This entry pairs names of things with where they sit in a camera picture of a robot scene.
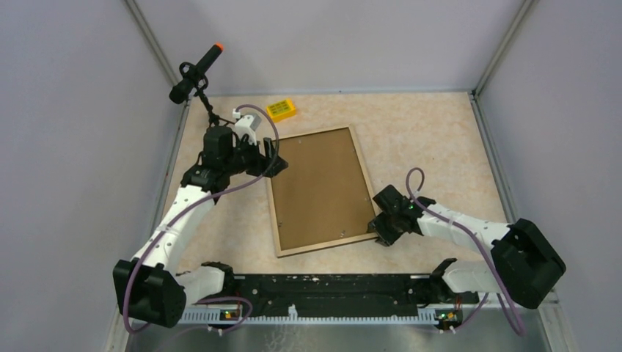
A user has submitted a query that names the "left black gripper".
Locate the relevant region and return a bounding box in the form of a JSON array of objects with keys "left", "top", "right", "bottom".
[{"left": 224, "top": 133, "right": 288, "bottom": 177}]

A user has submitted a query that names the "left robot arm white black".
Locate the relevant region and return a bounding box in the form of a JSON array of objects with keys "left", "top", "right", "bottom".
[{"left": 112, "top": 124, "right": 288, "bottom": 334}]

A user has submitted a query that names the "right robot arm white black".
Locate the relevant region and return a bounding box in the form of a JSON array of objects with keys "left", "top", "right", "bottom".
[{"left": 368, "top": 185, "right": 567, "bottom": 309}]

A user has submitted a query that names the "yellow green toy block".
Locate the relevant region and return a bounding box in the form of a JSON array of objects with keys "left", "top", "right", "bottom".
[{"left": 266, "top": 98, "right": 298, "bottom": 123}]

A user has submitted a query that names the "small black tripod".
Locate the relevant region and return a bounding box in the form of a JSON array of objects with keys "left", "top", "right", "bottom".
[{"left": 194, "top": 89, "right": 233, "bottom": 128}]

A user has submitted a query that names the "black microphone orange tip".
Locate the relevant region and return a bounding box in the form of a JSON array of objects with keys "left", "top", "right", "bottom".
[{"left": 169, "top": 43, "right": 224, "bottom": 104}]

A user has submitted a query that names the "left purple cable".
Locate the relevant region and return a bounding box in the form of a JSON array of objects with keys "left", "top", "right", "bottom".
[{"left": 121, "top": 103, "right": 281, "bottom": 336}]

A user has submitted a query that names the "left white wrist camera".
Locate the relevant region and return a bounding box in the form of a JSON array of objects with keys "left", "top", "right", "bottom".
[{"left": 232, "top": 110, "right": 261, "bottom": 144}]

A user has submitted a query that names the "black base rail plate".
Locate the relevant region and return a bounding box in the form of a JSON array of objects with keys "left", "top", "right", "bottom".
[{"left": 217, "top": 274, "right": 480, "bottom": 318}]

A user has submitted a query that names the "aluminium frame rail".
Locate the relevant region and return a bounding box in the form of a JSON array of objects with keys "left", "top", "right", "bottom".
[{"left": 165, "top": 273, "right": 560, "bottom": 326}]

